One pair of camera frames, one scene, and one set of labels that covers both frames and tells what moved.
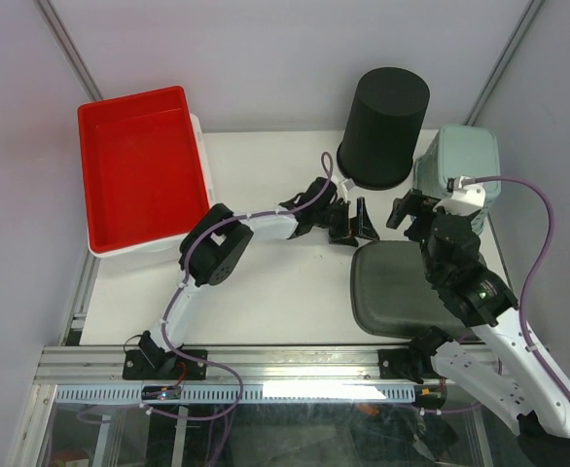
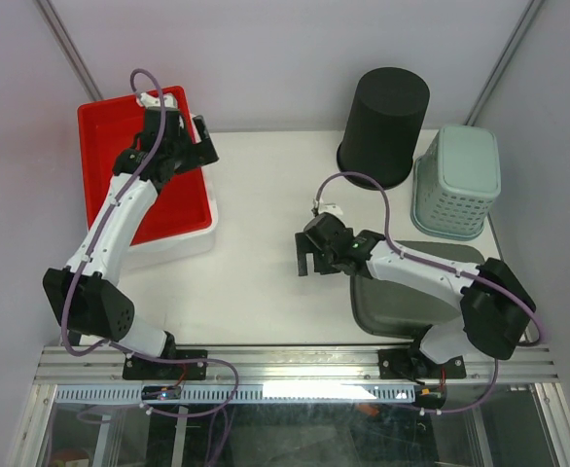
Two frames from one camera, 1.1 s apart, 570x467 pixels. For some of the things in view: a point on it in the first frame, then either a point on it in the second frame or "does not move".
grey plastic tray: [392, 294] does not move
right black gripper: [402, 206] → [305, 245]
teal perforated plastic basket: [459, 151] does not move
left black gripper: [341, 233] → [202, 153]
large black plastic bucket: [383, 128] does not move
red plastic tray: [142, 173] does not move
